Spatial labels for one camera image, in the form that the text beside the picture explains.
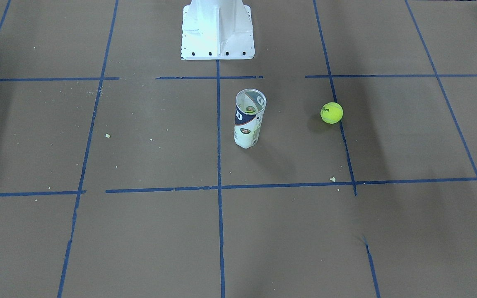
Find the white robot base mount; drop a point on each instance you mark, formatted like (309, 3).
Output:
(217, 29)

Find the clear tennis ball can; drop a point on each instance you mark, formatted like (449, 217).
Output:
(250, 107)

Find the yellow tennis ball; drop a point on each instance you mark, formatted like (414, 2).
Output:
(331, 113)

